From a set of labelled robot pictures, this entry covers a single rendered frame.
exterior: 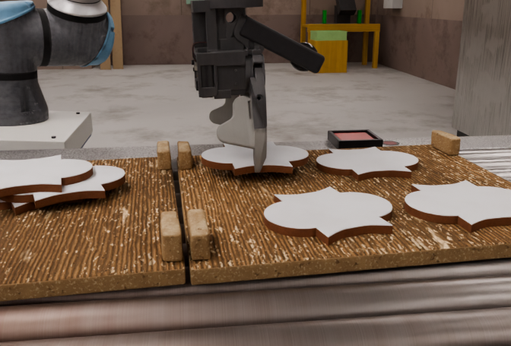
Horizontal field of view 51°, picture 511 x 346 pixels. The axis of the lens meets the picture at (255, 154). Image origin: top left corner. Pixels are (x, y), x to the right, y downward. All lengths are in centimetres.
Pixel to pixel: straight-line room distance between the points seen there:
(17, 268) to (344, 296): 28
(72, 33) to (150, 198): 59
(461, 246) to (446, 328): 11
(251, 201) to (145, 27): 977
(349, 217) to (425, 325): 15
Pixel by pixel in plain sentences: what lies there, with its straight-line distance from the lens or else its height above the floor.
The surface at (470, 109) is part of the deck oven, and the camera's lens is 462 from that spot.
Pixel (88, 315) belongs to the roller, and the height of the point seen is 92.
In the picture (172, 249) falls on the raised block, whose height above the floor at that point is 95.
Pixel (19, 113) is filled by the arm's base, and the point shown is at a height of 95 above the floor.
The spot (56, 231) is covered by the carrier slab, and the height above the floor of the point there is 94.
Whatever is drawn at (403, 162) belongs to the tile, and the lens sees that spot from 75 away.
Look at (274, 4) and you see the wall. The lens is 1042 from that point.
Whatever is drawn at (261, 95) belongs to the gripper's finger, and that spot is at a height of 105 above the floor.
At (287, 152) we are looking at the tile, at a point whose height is 96.
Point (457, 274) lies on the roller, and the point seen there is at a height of 91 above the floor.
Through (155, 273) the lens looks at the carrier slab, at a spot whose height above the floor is 93.
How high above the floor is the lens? 115
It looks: 16 degrees down
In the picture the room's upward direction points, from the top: straight up
